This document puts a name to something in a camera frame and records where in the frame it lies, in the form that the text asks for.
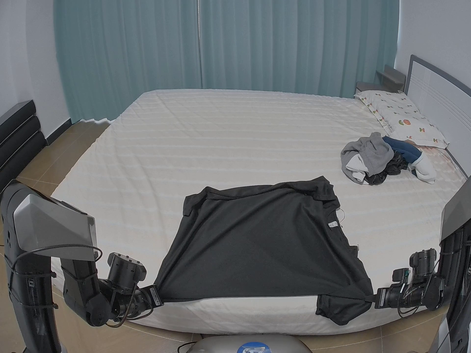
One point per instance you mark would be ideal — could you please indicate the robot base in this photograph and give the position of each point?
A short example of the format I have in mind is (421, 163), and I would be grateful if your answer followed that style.
(220, 346)

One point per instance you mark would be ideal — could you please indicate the grey bedside table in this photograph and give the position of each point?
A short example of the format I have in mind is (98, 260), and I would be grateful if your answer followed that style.
(392, 74)

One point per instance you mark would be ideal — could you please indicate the black chest of drawers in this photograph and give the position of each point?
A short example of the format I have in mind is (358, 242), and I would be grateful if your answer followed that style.
(18, 134)

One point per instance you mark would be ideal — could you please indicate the white printed pillow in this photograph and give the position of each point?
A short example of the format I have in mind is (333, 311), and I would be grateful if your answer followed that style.
(401, 116)

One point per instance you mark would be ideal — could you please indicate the pile of clothes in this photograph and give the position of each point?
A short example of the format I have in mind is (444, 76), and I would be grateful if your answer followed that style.
(371, 153)

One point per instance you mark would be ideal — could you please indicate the bed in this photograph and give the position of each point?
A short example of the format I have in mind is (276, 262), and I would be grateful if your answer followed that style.
(220, 142)

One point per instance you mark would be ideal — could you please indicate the blue-green curtain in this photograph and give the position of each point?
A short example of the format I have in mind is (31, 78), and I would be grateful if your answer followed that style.
(294, 31)
(125, 42)

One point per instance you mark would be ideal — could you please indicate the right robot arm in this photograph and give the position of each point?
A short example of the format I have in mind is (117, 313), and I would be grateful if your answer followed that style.
(456, 215)

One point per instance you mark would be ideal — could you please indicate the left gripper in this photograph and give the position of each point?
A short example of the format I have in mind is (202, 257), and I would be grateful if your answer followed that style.
(154, 296)

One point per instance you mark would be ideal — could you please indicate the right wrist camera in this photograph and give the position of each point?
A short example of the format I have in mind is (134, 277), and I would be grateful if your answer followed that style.
(399, 275)

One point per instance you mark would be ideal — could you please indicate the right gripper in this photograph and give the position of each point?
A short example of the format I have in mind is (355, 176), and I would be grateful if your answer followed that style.
(390, 298)

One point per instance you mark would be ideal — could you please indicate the black T-shirt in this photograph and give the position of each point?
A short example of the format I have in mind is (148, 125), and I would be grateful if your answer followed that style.
(257, 241)

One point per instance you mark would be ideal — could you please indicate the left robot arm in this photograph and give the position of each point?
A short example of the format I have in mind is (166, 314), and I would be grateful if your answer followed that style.
(48, 219)

